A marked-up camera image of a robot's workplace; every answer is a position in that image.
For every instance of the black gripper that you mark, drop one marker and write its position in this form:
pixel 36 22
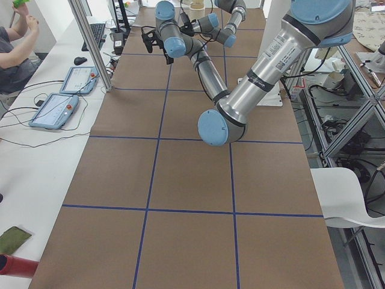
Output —
pixel 166 53

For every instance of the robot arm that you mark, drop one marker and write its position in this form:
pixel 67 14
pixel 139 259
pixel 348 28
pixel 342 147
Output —
pixel 207 25
pixel 307 24

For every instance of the black power adapter box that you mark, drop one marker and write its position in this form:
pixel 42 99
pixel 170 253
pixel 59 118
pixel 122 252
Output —
pixel 118 42

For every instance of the black keyboard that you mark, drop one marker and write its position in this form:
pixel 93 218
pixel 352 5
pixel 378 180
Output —
pixel 98 30

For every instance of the far blue teach pendant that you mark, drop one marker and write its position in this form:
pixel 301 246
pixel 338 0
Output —
pixel 80 80

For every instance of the blue teach pendant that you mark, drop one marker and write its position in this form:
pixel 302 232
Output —
pixel 80 80
pixel 55 111

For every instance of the black computer mouse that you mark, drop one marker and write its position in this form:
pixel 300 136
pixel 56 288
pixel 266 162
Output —
pixel 79 60

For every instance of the near blue teach pendant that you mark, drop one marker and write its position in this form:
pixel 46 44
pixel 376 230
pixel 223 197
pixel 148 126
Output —
pixel 55 111

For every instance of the seated person grey shirt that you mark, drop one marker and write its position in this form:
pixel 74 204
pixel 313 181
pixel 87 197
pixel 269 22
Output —
pixel 17 44

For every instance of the white curved paper sheet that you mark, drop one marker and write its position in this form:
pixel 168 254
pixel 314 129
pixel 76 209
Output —
pixel 341 198

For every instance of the green cloth pouch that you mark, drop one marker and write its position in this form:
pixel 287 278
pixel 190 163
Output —
pixel 12 239

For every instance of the red cylinder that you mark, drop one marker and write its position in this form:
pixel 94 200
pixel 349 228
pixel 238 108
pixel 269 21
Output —
pixel 18 267

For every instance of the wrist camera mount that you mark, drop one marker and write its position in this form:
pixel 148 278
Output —
pixel 150 38

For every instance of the aluminium frame post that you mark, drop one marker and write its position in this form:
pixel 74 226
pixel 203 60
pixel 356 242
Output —
pixel 84 27

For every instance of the white pedestal column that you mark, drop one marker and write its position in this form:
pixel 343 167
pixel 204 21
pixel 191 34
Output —
pixel 282 43

